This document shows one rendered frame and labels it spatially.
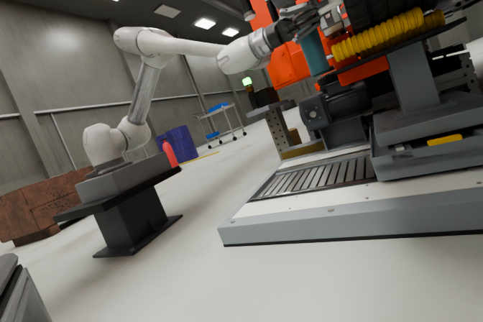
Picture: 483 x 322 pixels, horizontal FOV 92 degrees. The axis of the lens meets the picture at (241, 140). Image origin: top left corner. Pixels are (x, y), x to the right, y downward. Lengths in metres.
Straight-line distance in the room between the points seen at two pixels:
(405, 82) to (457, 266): 0.56
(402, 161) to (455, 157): 0.11
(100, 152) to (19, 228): 2.18
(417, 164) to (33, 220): 3.22
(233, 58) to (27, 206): 2.80
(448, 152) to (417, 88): 0.26
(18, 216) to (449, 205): 3.45
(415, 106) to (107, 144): 1.40
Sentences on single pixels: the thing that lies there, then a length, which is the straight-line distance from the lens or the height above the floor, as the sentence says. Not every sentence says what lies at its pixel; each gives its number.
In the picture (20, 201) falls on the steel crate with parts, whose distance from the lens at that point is 3.34.
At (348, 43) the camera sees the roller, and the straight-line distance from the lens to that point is 0.88.
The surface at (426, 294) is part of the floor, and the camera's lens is 0.61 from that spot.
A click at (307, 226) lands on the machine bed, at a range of 0.76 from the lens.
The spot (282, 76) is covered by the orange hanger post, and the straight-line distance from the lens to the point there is 1.52.
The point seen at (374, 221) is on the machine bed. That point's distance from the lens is 0.72.
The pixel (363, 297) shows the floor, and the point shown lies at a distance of 0.61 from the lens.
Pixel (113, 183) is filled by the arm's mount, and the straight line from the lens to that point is 1.28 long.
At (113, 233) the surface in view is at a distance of 1.51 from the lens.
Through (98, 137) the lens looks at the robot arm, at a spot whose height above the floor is 0.61.
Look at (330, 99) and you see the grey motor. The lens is 1.28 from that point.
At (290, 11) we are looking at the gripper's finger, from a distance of 0.82.
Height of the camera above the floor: 0.41
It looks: 4 degrees down
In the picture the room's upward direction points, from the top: 21 degrees counter-clockwise
